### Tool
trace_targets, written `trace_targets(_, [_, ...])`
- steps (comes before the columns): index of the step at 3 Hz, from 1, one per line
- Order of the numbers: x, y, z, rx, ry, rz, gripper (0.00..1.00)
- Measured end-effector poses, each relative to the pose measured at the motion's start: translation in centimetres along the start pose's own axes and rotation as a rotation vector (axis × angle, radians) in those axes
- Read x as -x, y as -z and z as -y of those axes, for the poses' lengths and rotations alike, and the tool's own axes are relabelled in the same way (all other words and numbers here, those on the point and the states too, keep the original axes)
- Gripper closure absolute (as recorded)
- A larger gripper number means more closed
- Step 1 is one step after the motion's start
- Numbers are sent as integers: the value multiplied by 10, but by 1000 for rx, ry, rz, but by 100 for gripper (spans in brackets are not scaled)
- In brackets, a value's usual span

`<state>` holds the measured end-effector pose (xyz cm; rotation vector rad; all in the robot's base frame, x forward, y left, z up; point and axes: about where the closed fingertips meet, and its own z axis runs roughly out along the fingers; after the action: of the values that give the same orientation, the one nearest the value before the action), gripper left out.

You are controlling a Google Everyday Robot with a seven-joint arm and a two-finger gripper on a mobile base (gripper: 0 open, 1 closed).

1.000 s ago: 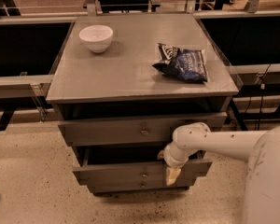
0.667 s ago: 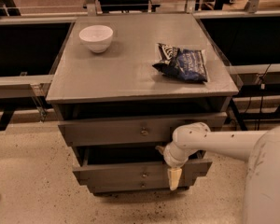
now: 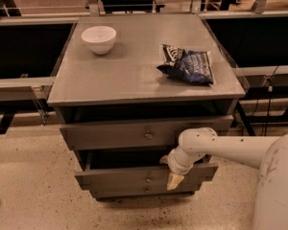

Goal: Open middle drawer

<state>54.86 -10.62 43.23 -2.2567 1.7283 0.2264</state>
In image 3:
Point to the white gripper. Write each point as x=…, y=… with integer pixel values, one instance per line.
x=176, y=166

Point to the grey drawer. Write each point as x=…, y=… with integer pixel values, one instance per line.
x=136, y=133
x=143, y=191
x=140, y=176

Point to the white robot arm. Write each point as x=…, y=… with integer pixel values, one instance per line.
x=268, y=154

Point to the grey bottom drawer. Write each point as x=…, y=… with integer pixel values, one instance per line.
x=143, y=191

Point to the grey drawer cabinet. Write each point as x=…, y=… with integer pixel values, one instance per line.
x=125, y=84

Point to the grey top drawer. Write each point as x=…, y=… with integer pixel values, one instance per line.
x=136, y=133

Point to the blue chip bag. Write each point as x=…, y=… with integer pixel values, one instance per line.
x=186, y=65

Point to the white ceramic bowl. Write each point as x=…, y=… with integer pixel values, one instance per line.
x=99, y=39

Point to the grey metal rail left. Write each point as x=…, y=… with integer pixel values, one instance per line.
x=25, y=88

